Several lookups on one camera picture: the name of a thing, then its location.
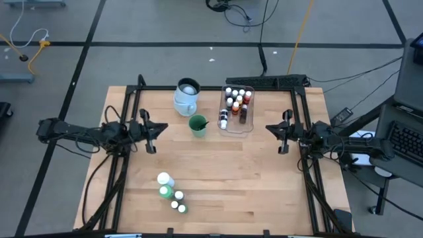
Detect black power adapter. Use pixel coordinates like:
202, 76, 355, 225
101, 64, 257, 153
329, 106, 355, 129

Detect yellow cable with plug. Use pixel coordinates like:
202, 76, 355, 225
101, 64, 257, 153
27, 39, 52, 76

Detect white floor cable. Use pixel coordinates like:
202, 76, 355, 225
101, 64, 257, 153
9, 0, 50, 50

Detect yellow hanging cable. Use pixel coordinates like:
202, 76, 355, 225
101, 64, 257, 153
286, 0, 315, 75

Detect black perforated box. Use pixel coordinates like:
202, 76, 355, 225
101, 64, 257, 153
225, 73, 311, 89

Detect black caster base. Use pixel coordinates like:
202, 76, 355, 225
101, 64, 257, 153
0, 101, 14, 120

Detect dark grey desk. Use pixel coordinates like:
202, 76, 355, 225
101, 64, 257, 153
336, 95, 423, 216

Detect yellow cord black end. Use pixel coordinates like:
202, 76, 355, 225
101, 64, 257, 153
0, 32, 30, 63

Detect brown paint bottle white cap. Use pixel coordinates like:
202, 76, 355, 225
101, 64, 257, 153
239, 104, 249, 126

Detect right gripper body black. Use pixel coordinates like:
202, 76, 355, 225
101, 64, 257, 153
278, 109, 307, 155

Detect green plastic cup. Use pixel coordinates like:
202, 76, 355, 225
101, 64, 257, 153
188, 114, 210, 139

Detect clear plastic bin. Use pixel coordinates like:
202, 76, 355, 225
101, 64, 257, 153
216, 84, 256, 138

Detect grey cart base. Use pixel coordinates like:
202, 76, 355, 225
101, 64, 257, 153
3, 0, 67, 9
0, 71, 35, 84

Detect black floor cable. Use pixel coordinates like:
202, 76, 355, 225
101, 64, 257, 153
307, 56, 404, 83

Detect black keyboard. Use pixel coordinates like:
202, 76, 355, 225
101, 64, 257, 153
383, 120, 423, 169

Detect white printed box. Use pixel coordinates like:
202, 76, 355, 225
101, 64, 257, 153
346, 130, 377, 166

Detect white tilted pitcher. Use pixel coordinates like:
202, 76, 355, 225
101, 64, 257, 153
173, 77, 202, 117

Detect black hanging cable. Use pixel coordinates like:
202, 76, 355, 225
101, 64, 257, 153
257, 0, 270, 77

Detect white round object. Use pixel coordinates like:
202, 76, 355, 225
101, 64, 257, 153
373, 165, 393, 179

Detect black paintbrush silver ferrule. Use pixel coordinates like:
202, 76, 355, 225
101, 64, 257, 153
194, 120, 211, 132

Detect large display monitor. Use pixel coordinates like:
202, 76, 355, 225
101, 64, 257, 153
410, 32, 423, 65

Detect black cable tangle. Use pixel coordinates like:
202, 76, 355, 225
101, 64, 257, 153
205, 0, 281, 33

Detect grey desk upper shelf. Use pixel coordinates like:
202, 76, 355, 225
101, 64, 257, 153
393, 38, 423, 113

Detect large green paint bottle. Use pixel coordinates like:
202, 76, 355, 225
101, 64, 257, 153
159, 184, 175, 200

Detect large white paint bottle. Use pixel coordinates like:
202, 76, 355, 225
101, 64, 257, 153
156, 171, 175, 188

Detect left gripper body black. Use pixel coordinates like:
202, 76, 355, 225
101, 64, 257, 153
128, 108, 158, 155

